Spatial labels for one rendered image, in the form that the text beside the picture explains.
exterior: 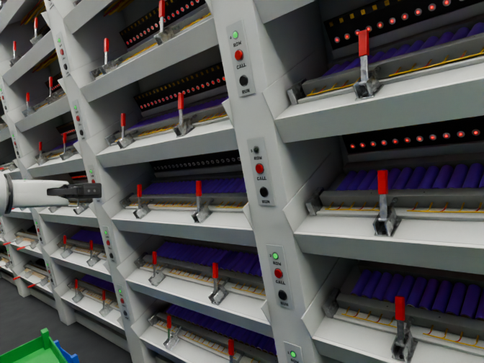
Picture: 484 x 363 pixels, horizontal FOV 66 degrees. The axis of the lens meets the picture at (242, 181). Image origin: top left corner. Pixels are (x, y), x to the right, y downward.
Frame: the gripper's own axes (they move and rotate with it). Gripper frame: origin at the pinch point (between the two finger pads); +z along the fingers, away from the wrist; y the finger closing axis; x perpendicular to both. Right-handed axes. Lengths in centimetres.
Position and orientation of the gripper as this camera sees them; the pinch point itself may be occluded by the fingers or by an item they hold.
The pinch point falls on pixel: (88, 191)
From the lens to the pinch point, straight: 87.0
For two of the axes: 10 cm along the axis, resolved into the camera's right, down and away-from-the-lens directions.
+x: -0.4, -10.0, 0.1
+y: 7.0, -0.4, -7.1
